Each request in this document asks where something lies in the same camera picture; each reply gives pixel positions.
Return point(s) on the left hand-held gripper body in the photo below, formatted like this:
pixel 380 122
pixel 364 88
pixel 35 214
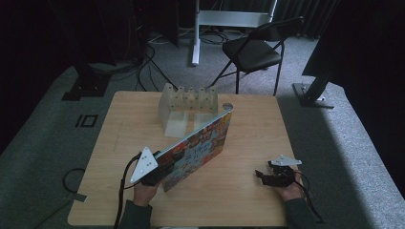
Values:
pixel 144 165

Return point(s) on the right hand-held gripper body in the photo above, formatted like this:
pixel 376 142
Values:
pixel 281 176

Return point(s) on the colourful picture book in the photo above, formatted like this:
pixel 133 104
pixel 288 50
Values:
pixel 203 146

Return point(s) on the translucent book rack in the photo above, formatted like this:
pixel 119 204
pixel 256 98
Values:
pixel 183 106

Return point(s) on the person's right hand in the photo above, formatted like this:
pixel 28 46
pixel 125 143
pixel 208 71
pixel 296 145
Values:
pixel 291 192

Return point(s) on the person's left hand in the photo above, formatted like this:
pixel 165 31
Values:
pixel 144 194

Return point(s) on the grey tape patch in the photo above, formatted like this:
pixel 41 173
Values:
pixel 77 197

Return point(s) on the round grey table grommet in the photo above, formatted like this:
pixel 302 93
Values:
pixel 228 105

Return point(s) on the black slanted stand with base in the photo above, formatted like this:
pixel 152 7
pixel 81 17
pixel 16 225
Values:
pixel 313 93

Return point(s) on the black stand with flat base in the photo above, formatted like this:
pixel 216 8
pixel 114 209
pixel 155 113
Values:
pixel 87 84

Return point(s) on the black folding chair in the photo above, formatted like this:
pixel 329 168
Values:
pixel 253 52

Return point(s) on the dark monitor panel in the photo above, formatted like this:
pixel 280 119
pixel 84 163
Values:
pixel 356 38

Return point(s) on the white metal desk frame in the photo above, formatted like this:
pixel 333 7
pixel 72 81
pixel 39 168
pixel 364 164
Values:
pixel 223 18

